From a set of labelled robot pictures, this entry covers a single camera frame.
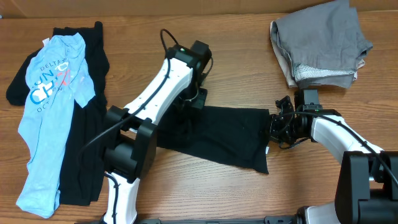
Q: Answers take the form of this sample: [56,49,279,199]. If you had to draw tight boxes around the black t-shirt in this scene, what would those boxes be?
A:
[157,106,271,174]

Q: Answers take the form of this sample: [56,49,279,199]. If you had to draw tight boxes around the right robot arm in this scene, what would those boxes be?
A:
[264,89,397,224]

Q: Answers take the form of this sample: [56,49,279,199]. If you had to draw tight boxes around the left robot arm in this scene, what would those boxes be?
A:
[100,40,213,223]

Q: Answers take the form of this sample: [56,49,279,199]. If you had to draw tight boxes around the folded grey shorts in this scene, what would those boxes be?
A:
[274,1,373,70]

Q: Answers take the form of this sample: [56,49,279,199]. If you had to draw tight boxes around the light blue printed t-shirt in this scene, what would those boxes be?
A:
[16,34,95,218]

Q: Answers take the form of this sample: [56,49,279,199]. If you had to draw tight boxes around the black garment on left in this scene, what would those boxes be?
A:
[6,22,109,205]

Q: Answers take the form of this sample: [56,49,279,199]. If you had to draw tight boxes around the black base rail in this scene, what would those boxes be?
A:
[136,215,303,224]

